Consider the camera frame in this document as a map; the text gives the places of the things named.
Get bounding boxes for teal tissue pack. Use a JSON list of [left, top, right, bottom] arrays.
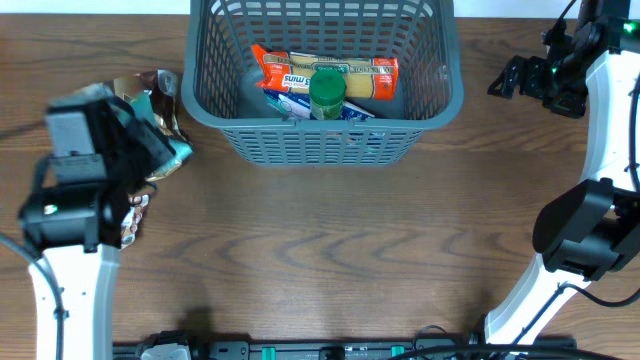
[[129, 91, 193, 172]]

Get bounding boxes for orange spaghetti pack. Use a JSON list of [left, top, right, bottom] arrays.
[[251, 44, 399, 100]]

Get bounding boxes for blue pasta box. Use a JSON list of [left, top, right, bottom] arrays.
[[263, 89, 374, 121]]

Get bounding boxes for green lid jar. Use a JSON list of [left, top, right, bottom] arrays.
[[309, 70, 346, 120]]

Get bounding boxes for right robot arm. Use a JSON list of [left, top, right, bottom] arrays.
[[480, 0, 639, 346]]

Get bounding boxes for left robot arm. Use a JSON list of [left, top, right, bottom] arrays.
[[19, 95, 175, 359]]

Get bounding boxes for white brown snack bag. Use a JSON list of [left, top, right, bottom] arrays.
[[121, 194, 151, 249]]

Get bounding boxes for gold coffee bag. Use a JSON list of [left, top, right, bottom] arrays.
[[113, 70, 191, 181]]

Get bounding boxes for grey plastic basket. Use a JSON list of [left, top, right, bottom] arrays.
[[182, 0, 464, 166]]

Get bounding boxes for left black cable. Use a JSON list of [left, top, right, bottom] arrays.
[[0, 232, 69, 360]]

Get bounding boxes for black cable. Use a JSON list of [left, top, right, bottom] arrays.
[[0, 232, 69, 360], [514, 282, 640, 346]]

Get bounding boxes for right black cable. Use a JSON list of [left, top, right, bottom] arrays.
[[514, 282, 640, 346]]

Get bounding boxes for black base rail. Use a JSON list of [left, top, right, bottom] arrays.
[[112, 329, 579, 360]]

